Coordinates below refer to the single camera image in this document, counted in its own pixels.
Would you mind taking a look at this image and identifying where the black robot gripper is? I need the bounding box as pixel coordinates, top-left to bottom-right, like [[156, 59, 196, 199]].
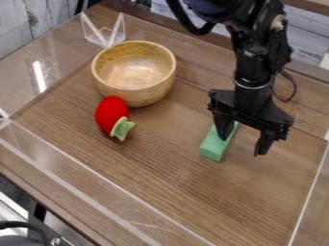
[[208, 80, 293, 156]]

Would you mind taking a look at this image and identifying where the green rectangular block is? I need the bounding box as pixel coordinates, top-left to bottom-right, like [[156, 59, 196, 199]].
[[199, 122, 239, 161]]

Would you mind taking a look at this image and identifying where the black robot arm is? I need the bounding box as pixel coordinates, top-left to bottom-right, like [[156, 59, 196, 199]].
[[188, 0, 293, 155]]

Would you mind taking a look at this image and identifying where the brown wooden bowl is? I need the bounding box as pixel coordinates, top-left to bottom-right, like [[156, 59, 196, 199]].
[[91, 40, 178, 108]]

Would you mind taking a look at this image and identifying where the red plush strawberry toy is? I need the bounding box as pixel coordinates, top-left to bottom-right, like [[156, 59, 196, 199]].
[[95, 96, 135, 141]]

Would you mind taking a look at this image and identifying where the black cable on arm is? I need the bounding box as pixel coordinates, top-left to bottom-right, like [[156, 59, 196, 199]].
[[166, 0, 218, 37]]

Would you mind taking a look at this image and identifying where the clear acrylic corner bracket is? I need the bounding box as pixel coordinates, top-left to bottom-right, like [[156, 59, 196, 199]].
[[80, 12, 126, 48]]

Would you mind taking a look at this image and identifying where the black table frame clamp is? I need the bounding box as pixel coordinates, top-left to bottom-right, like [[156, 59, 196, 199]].
[[0, 201, 76, 246]]

